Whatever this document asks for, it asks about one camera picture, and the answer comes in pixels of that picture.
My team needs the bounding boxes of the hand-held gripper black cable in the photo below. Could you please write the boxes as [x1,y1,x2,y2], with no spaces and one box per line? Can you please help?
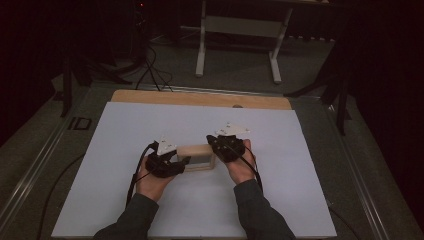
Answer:
[125,140,159,206]
[233,146,264,194]

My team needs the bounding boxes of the thin black floor cable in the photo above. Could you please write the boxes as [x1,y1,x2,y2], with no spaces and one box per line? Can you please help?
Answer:
[35,153,86,240]
[328,206,361,240]

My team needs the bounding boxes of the black rectangular bracket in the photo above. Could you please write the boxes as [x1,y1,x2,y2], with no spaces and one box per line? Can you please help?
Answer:
[68,116,93,132]

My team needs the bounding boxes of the black tripod stand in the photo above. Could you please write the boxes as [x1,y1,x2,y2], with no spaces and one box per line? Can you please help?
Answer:
[284,33,353,136]
[59,49,133,118]

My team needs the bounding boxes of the black floor cables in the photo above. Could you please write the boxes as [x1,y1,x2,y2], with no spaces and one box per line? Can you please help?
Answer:
[134,46,174,93]

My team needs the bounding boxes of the person's left hand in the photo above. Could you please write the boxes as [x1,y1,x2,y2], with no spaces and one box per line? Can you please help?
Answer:
[135,156,176,203]

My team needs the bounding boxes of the left hand-held gripper black cable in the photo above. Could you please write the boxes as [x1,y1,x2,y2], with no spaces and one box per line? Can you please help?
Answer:
[125,140,159,206]

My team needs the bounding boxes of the person's right hand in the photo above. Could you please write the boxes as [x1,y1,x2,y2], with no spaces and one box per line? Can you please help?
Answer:
[225,139,256,186]

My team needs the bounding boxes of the wooden table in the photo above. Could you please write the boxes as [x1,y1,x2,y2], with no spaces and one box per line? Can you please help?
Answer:
[110,89,293,110]

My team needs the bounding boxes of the white table sheet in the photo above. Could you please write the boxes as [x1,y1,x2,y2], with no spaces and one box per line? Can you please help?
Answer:
[51,101,338,238]

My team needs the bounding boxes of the white metal desk frame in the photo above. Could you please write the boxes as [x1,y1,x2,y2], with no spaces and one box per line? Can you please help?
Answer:
[194,0,294,84]

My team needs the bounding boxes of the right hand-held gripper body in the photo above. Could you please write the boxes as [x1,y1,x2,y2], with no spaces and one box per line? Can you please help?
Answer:
[213,122,251,164]

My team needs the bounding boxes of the square wooden picture frame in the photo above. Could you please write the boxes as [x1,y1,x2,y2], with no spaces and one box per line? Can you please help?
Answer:
[176,143,217,173]

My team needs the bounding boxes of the dark equipment stand red light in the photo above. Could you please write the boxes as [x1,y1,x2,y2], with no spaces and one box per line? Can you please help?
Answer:
[133,0,151,66]

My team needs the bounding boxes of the right hand-held gripper black cable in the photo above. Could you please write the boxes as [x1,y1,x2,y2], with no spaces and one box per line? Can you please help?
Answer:
[233,146,264,194]

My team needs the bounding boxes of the metal floor rail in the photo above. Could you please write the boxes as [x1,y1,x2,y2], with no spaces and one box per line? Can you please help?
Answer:
[324,103,391,240]
[0,114,73,228]
[159,84,284,98]

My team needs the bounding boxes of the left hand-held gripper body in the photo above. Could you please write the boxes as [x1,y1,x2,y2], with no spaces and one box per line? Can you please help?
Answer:
[145,135,183,179]

